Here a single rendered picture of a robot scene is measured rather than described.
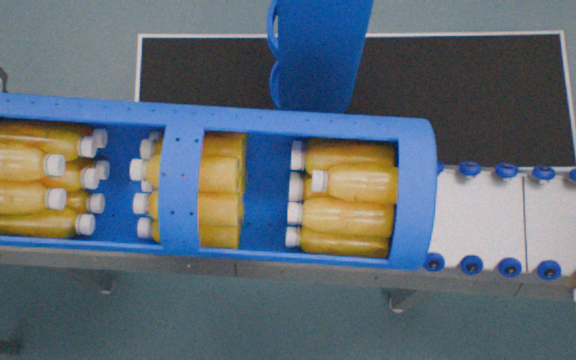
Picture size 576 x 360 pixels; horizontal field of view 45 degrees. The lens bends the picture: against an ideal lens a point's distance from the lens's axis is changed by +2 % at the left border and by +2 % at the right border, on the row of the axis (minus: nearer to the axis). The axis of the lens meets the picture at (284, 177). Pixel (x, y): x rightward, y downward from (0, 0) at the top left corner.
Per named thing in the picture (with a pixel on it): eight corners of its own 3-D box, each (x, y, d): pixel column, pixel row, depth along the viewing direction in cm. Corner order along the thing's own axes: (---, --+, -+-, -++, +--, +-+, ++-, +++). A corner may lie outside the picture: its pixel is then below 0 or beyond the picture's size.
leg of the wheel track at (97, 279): (114, 294, 232) (54, 262, 172) (97, 293, 232) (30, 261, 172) (117, 277, 234) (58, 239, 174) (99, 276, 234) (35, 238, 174)
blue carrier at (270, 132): (407, 279, 139) (438, 258, 112) (-25, 253, 141) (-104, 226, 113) (409, 146, 147) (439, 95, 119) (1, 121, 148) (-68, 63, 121)
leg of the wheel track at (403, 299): (405, 313, 230) (449, 287, 170) (388, 311, 230) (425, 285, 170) (406, 295, 232) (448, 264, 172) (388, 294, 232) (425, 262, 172)
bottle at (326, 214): (391, 195, 129) (298, 189, 129) (395, 209, 122) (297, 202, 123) (388, 229, 131) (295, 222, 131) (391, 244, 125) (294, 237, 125)
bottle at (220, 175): (241, 160, 128) (147, 154, 129) (237, 154, 121) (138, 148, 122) (238, 196, 127) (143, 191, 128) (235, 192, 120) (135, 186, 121)
